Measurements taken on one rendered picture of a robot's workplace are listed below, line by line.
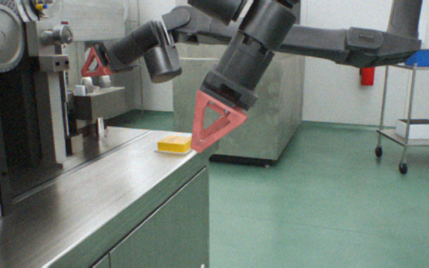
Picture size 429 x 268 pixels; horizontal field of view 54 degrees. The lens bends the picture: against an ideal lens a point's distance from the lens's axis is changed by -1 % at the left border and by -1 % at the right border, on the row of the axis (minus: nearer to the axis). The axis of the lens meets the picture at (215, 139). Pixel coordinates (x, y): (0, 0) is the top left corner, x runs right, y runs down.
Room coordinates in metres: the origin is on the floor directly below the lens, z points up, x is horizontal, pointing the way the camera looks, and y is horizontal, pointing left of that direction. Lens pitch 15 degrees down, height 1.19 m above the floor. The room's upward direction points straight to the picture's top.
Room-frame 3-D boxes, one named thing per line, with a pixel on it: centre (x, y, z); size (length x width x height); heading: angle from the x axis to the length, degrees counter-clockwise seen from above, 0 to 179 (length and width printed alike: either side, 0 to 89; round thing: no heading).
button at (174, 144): (1.01, 0.10, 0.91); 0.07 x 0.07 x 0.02; 71
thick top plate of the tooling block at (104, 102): (1.15, 0.46, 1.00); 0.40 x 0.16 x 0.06; 71
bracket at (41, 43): (0.88, 0.34, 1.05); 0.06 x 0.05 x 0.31; 71
